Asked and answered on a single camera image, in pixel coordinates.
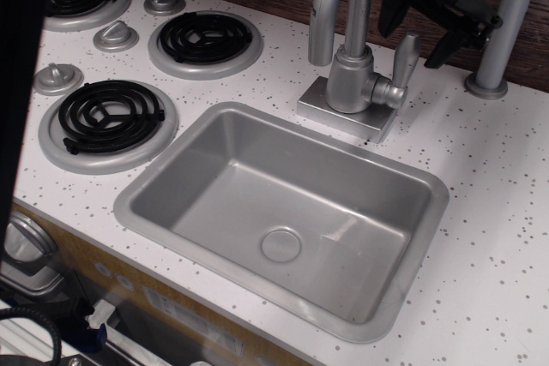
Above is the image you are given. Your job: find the silver faucet lever handle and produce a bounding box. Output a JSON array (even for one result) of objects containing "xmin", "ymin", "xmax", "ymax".
[{"xmin": 371, "ymin": 32, "xmax": 420, "ymax": 109}]

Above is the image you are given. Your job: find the grey vertical support pole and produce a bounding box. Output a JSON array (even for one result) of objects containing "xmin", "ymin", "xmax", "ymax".
[{"xmin": 464, "ymin": 0, "xmax": 546, "ymax": 99}]

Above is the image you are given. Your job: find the silver toy faucet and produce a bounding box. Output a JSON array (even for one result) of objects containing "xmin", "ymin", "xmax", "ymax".
[{"xmin": 297, "ymin": 0, "xmax": 406, "ymax": 143}]

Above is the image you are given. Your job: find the back right stove burner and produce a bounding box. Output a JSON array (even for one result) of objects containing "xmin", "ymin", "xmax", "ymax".
[{"xmin": 148, "ymin": 11, "xmax": 263, "ymax": 81}]

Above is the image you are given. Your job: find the stove burner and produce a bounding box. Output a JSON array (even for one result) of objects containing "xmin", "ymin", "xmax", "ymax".
[
  {"xmin": 44, "ymin": 0, "xmax": 131, "ymax": 33},
  {"xmin": 148, "ymin": 11, "xmax": 263, "ymax": 81},
  {"xmin": 38, "ymin": 80, "xmax": 178, "ymax": 175}
]

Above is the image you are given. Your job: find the grey plastic sink basin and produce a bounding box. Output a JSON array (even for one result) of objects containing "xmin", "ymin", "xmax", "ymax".
[{"xmin": 113, "ymin": 102, "xmax": 449, "ymax": 344}]

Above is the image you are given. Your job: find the silver knob back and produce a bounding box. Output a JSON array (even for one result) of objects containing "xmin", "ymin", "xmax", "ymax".
[{"xmin": 143, "ymin": 0, "xmax": 186, "ymax": 16}]

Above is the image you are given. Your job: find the silver knob middle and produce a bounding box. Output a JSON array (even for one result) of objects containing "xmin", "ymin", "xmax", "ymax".
[{"xmin": 93, "ymin": 20, "xmax": 139, "ymax": 53}]

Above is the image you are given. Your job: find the front right stove burner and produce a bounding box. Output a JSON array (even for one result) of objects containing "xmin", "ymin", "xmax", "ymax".
[{"xmin": 38, "ymin": 80, "xmax": 178, "ymax": 175}]

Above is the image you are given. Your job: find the back left stove burner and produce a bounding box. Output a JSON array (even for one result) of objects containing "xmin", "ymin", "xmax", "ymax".
[{"xmin": 44, "ymin": 0, "xmax": 131, "ymax": 33}]

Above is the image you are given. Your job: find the silver knob front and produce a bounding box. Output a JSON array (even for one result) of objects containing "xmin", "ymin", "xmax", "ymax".
[{"xmin": 33, "ymin": 63, "xmax": 84, "ymax": 96}]

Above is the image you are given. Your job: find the silver oven dial knob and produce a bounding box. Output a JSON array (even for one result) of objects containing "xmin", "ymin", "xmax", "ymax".
[{"xmin": 4, "ymin": 211, "xmax": 57, "ymax": 276}]

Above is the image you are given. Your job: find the dark blurred foreground post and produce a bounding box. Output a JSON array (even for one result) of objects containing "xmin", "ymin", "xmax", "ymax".
[{"xmin": 0, "ymin": 0, "xmax": 57, "ymax": 264}]

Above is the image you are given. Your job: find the silver oven door handle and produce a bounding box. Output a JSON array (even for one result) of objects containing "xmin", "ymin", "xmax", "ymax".
[{"xmin": 1, "ymin": 261, "xmax": 66, "ymax": 301}]

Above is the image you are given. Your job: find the black cable lower left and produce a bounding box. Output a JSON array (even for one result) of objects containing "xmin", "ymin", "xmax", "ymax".
[{"xmin": 0, "ymin": 303, "xmax": 63, "ymax": 360}]

